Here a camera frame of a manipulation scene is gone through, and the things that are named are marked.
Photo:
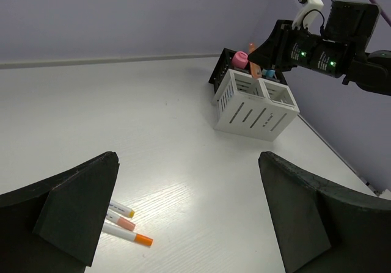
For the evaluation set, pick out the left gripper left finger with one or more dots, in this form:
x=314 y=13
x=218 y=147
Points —
x=54 y=225

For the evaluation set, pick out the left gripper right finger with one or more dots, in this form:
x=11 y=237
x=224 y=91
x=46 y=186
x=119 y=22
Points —
x=322 y=226

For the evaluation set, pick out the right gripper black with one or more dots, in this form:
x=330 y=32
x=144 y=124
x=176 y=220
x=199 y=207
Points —
x=287 y=48

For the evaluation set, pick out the blue highlighter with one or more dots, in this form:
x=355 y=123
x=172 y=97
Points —
x=270 y=73

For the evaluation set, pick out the orange correction tape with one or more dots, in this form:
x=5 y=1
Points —
x=255 y=70

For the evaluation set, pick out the pink glue stick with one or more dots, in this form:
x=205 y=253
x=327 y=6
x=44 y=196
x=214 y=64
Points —
x=240 y=60

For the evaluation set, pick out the yellow tip marker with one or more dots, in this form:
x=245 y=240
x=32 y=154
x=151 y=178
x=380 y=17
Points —
x=121 y=209

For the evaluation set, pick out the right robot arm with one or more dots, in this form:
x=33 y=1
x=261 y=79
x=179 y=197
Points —
x=339 y=50

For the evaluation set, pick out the black and white organizer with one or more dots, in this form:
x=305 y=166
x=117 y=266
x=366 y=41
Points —
x=256 y=108

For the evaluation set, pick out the pink tip marker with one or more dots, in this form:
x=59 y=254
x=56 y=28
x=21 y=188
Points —
x=119 y=220

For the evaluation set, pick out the orange tip marker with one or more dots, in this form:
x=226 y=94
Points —
x=127 y=235

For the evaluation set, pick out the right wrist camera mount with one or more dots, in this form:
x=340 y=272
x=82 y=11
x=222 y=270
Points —
x=307 y=13

